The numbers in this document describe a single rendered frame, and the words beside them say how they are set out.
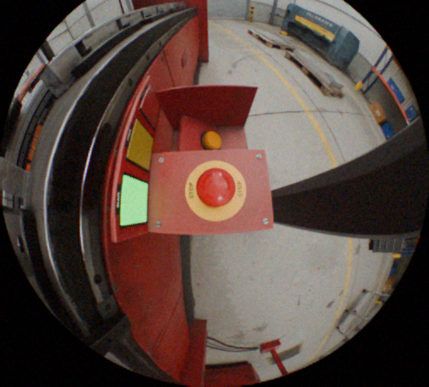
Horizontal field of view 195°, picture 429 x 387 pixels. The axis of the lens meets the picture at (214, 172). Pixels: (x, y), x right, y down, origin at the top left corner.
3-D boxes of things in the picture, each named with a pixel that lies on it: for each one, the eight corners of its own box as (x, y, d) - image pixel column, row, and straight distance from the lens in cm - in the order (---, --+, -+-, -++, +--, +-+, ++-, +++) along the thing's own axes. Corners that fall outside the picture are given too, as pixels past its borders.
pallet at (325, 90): (342, 98, 323) (346, 93, 320) (323, 96, 252) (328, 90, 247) (307, 61, 375) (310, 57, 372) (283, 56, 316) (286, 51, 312)
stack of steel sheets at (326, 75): (341, 89, 315) (345, 86, 312) (327, 86, 258) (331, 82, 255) (310, 59, 360) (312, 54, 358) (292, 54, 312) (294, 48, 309)
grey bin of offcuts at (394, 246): (379, 233, 313) (407, 230, 300) (368, 253, 266) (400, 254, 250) (376, 191, 282) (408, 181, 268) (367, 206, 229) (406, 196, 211)
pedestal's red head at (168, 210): (248, 219, 28) (306, 239, 12) (174, 222, 28) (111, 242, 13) (241, 135, 32) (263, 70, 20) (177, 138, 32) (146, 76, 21)
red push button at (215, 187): (232, 206, 15) (238, 206, 12) (199, 207, 15) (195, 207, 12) (231, 173, 16) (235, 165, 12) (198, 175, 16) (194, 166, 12)
